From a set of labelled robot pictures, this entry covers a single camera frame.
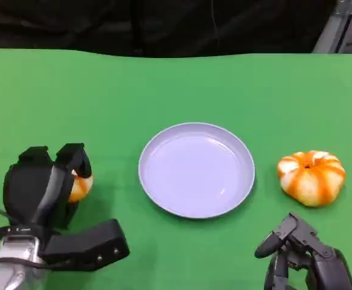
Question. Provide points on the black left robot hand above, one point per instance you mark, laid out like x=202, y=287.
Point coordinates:
x=21, y=193

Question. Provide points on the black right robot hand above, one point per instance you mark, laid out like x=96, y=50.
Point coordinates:
x=323, y=269

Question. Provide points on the orange white toy bread roll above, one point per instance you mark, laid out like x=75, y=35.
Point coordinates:
x=311, y=184
x=83, y=188

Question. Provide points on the lilac plate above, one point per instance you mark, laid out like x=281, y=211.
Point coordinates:
x=193, y=172

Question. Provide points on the green table cloth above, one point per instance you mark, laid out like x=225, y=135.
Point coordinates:
x=163, y=90

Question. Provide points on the black backdrop cloth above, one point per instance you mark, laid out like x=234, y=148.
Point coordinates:
x=103, y=24

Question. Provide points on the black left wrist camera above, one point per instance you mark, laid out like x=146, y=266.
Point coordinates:
x=88, y=244

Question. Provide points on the aluminium frame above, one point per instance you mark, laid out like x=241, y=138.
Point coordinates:
x=332, y=27

